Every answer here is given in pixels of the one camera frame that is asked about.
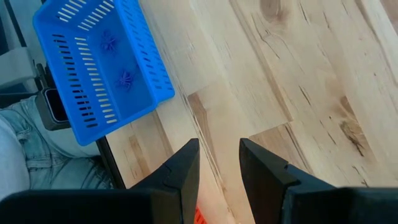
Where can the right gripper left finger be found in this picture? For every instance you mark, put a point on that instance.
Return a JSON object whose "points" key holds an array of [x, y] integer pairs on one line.
{"points": [[93, 208]]}

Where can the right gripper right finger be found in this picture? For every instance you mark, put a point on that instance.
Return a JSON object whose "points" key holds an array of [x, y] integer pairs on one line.
{"points": [[311, 208]]}

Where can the red plastic basket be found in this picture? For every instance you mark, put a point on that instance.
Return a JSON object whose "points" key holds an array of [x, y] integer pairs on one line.
{"points": [[199, 216]]}

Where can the blue plastic basket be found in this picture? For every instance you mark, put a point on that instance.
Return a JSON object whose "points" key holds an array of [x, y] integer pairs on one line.
{"points": [[140, 102]]}

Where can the person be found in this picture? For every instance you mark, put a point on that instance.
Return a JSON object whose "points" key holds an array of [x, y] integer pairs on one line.
{"points": [[37, 155]]}

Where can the light grey padded armrest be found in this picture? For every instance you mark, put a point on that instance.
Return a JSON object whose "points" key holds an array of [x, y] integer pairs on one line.
{"points": [[15, 67]]}

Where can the black aluminium table frame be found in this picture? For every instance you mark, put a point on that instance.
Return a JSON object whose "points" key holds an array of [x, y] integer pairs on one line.
{"points": [[109, 161]]}

